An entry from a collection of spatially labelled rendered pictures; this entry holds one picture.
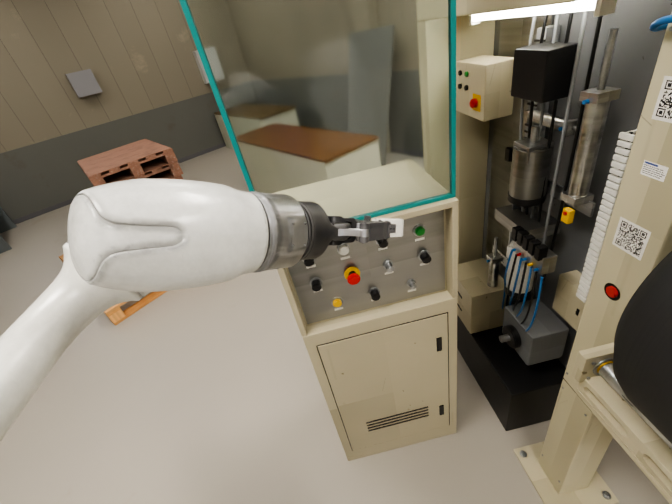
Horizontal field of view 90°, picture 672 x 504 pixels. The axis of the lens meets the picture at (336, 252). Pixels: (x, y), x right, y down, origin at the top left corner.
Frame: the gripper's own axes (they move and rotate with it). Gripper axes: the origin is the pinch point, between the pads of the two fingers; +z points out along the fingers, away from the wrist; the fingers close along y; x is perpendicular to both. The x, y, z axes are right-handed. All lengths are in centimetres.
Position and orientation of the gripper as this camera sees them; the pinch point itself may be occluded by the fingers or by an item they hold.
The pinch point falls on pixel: (387, 227)
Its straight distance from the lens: 56.4
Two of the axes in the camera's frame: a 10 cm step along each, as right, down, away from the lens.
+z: 7.1, -0.7, 7.0
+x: 0.3, -9.9, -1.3
